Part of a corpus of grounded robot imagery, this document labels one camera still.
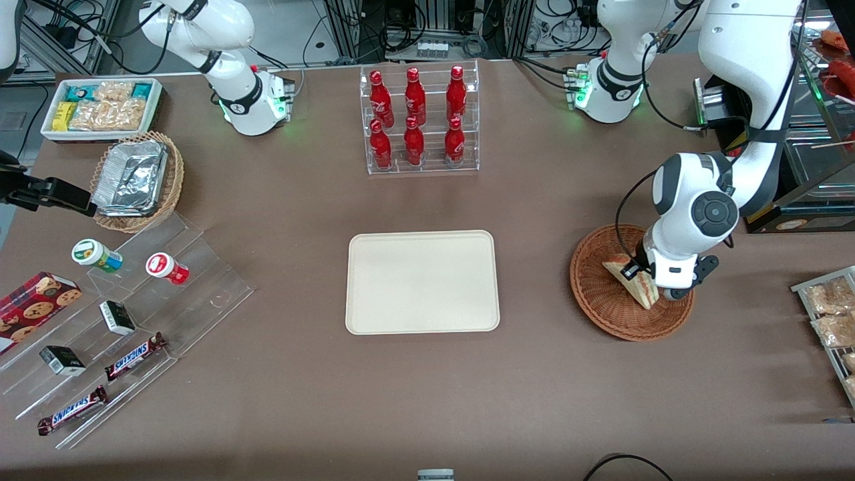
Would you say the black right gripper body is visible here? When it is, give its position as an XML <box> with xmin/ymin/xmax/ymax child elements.
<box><xmin>0</xmin><ymin>150</ymin><xmax>34</xmax><ymax>209</ymax></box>

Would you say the triangular sandwich with red filling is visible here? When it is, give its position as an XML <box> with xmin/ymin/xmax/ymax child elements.
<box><xmin>602</xmin><ymin>254</ymin><xmax>661</xmax><ymax>311</ymax></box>

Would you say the dark brown wicker basket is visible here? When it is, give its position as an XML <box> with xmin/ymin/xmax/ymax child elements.
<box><xmin>569</xmin><ymin>223</ymin><xmax>696</xmax><ymax>342</ymax></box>

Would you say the silver foil tray stack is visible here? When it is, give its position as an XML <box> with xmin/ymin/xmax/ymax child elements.
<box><xmin>92</xmin><ymin>139</ymin><xmax>169</xmax><ymax>218</ymax></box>

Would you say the light tan wicker basket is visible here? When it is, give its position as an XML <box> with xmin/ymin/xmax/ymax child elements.
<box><xmin>90</xmin><ymin>131</ymin><xmax>185</xmax><ymax>234</ymax></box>

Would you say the cream rectangular serving tray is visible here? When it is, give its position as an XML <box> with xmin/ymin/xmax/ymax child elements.
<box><xmin>345</xmin><ymin>230</ymin><xmax>501</xmax><ymax>335</ymax></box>

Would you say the white plastic snack bin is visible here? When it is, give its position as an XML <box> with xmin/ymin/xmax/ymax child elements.
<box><xmin>40</xmin><ymin>77</ymin><xmax>164</xmax><ymax>143</ymax></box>

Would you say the green lid snack cup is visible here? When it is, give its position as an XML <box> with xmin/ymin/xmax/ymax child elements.
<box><xmin>71</xmin><ymin>238</ymin><xmax>124</xmax><ymax>274</ymax></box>

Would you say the large clear cracker bag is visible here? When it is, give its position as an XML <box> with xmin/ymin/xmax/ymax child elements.
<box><xmin>69</xmin><ymin>99</ymin><xmax>146</xmax><ymax>131</ymax></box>

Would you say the small clear cracker bag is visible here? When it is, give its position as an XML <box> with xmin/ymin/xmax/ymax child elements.
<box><xmin>94</xmin><ymin>81</ymin><xmax>134</xmax><ymax>102</ymax></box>

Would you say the red chocolate cookie box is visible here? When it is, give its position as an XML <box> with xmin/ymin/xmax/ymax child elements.
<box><xmin>0</xmin><ymin>271</ymin><xmax>83</xmax><ymax>356</ymax></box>

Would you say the red lid snack cup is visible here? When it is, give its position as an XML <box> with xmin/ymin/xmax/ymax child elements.
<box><xmin>146</xmin><ymin>252</ymin><xmax>190</xmax><ymax>286</ymax></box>

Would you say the small black carton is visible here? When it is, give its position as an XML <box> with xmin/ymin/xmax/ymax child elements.
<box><xmin>99</xmin><ymin>300</ymin><xmax>136</xmax><ymax>336</ymax></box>
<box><xmin>39</xmin><ymin>345</ymin><xmax>87</xmax><ymax>377</ymax></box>

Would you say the clear acrylic stepped display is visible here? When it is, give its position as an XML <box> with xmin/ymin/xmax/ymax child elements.
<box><xmin>0</xmin><ymin>212</ymin><xmax>256</xmax><ymax>450</ymax></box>

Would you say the clear bag of pastries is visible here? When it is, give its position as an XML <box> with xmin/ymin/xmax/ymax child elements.
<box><xmin>805</xmin><ymin>277</ymin><xmax>855</xmax><ymax>315</ymax></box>
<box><xmin>812</xmin><ymin>313</ymin><xmax>855</xmax><ymax>348</ymax></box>

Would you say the black hot food display case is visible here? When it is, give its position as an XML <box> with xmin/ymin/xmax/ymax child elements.
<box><xmin>693</xmin><ymin>0</ymin><xmax>855</xmax><ymax>234</ymax></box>

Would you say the Snickers chocolate bar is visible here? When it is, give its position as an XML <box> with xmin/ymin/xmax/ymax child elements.
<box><xmin>104</xmin><ymin>332</ymin><xmax>168</xmax><ymax>382</ymax></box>
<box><xmin>37</xmin><ymin>385</ymin><xmax>109</xmax><ymax>436</ymax></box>

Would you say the red cola bottle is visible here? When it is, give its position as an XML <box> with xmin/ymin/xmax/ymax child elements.
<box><xmin>405</xmin><ymin>67</ymin><xmax>427</xmax><ymax>126</ymax></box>
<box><xmin>403</xmin><ymin>116</ymin><xmax>425</xmax><ymax>166</ymax></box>
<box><xmin>446</xmin><ymin>65</ymin><xmax>468</xmax><ymax>122</ymax></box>
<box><xmin>369</xmin><ymin>69</ymin><xmax>393</xmax><ymax>128</ymax></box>
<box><xmin>369</xmin><ymin>119</ymin><xmax>393</xmax><ymax>170</ymax></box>
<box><xmin>444</xmin><ymin>116</ymin><xmax>466</xmax><ymax>164</ymax></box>

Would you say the clear acrylic bottle rack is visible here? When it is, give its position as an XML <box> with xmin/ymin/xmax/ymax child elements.
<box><xmin>359</xmin><ymin>59</ymin><xmax>480</xmax><ymax>176</ymax></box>

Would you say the grey wire rack tray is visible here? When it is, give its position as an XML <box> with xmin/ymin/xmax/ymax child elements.
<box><xmin>791</xmin><ymin>266</ymin><xmax>855</xmax><ymax>408</ymax></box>

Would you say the black floor cable loop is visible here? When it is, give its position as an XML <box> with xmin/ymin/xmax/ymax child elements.
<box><xmin>581</xmin><ymin>454</ymin><xmax>675</xmax><ymax>481</ymax></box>

